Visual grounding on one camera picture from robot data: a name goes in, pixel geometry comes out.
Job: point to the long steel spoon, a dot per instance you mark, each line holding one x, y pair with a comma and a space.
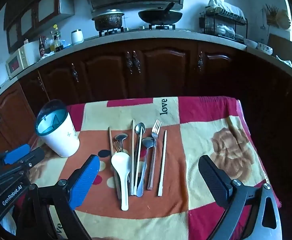
139, 160

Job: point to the gas stove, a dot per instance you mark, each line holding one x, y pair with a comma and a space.
136, 28

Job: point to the patterned bowl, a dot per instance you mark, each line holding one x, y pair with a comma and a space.
264, 48

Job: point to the white cloth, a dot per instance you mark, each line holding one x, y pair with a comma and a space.
48, 54

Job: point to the cream microwave oven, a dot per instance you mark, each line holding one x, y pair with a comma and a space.
18, 61

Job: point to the wooden cutting board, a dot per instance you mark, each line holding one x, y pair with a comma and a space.
283, 46

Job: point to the brown wall cabinet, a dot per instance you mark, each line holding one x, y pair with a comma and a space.
46, 7

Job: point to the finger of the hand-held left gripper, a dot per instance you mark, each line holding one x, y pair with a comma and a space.
33, 157
16, 153

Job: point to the yellow cap oil bottle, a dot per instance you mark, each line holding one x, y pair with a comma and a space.
55, 38

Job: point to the small metal spoon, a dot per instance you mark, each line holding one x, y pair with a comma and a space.
121, 137

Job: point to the printed checkered blanket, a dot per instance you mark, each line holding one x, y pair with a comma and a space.
198, 142

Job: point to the lidded cooking pot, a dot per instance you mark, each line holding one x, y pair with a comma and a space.
108, 21

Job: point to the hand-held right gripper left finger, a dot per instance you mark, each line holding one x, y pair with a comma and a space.
86, 180

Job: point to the white plastic rice spoon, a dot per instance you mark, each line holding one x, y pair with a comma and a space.
121, 165

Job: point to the white cup with teal rim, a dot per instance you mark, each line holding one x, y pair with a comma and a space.
61, 140

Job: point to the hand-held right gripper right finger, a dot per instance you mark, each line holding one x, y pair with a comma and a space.
211, 177

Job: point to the blue packet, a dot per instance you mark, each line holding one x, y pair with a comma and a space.
66, 44

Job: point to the white bag on rack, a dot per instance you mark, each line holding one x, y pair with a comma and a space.
226, 6

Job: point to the brown wooden chopstick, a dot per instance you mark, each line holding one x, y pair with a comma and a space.
110, 140

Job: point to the brown lower cabinets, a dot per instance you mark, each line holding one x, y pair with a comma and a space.
161, 67

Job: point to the white chopstick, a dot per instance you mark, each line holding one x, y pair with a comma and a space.
162, 162

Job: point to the white bowl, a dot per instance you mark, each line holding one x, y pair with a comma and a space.
250, 43

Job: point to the tan wooden chopstick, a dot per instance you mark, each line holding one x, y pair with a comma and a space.
132, 142

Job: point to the grey kitchen countertop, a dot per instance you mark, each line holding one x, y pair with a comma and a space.
141, 35

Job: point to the white canister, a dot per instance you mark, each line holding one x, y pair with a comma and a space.
77, 37

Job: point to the hanging bamboo utensils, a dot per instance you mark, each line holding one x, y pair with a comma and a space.
283, 18

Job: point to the dark brown bottle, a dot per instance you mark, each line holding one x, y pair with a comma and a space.
42, 48

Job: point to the black wok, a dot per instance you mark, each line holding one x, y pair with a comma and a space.
161, 17

